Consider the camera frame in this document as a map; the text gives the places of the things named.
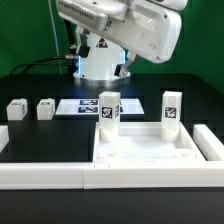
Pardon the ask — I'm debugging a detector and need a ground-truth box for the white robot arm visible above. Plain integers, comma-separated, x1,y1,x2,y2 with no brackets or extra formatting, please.
56,0,188,78

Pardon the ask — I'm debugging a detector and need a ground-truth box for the white base tag plate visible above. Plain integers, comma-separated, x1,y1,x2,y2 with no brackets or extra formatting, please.
56,99,144,116

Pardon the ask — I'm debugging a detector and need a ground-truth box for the white square tabletop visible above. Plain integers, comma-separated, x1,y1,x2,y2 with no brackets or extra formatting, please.
93,122,205,162

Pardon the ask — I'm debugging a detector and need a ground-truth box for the white U-shaped obstacle fence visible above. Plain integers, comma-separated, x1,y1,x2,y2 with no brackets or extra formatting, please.
0,124,224,189

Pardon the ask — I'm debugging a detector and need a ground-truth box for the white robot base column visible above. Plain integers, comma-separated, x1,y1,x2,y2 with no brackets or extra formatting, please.
73,26,130,87

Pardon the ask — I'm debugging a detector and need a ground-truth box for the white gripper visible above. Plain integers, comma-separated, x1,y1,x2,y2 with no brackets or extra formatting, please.
56,0,182,78

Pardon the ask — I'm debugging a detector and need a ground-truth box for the black cable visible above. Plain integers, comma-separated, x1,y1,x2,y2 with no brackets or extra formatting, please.
9,55,80,76

